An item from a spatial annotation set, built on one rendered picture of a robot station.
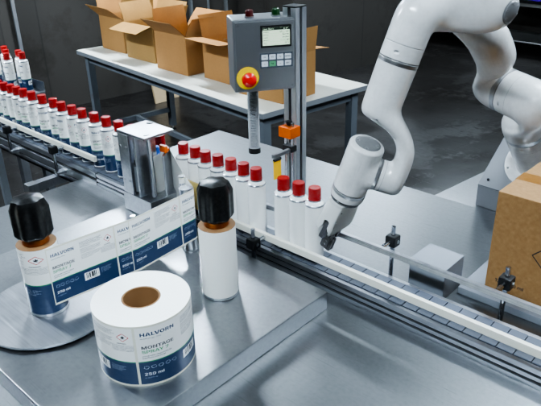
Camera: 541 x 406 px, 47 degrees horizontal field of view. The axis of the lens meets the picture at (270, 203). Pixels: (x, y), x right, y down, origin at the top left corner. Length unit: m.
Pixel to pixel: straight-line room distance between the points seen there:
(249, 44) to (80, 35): 4.78
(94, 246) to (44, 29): 4.82
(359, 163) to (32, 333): 0.82
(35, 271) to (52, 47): 4.89
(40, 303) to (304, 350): 0.61
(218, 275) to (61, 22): 4.99
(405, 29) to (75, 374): 0.99
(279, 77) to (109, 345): 0.83
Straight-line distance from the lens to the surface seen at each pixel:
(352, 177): 1.45
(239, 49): 1.65
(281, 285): 1.56
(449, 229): 1.97
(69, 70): 6.35
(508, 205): 1.55
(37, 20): 6.18
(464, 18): 1.42
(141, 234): 1.56
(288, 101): 1.73
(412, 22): 1.37
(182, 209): 1.64
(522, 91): 1.74
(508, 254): 1.60
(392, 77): 1.38
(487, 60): 1.61
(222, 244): 1.43
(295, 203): 1.61
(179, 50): 4.00
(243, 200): 1.76
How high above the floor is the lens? 1.74
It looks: 26 degrees down
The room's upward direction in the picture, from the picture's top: 1 degrees counter-clockwise
